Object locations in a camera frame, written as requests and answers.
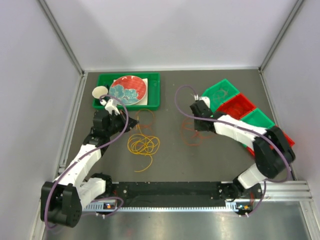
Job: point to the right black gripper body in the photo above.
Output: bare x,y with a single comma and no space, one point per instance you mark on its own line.
198,125

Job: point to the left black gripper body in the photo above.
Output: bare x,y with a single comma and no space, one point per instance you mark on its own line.
117,122

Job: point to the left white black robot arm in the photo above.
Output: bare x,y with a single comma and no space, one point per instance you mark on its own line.
63,200

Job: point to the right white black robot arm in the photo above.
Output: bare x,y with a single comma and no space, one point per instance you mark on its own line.
272,151

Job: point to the green bin far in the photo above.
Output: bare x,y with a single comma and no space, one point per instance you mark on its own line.
220,93

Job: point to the cream paper cup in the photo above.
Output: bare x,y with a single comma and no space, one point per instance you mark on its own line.
99,91

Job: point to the red bin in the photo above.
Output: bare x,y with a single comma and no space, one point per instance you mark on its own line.
290,141
237,107

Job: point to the red blue floral plate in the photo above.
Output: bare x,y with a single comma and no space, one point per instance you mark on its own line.
128,90

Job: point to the red bin near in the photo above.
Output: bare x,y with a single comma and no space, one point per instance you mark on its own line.
290,141

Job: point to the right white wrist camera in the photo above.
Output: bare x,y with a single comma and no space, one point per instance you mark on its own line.
205,99

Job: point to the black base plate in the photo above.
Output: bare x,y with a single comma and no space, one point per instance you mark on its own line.
179,194

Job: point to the aluminium frame rail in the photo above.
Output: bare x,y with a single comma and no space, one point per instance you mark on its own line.
289,191

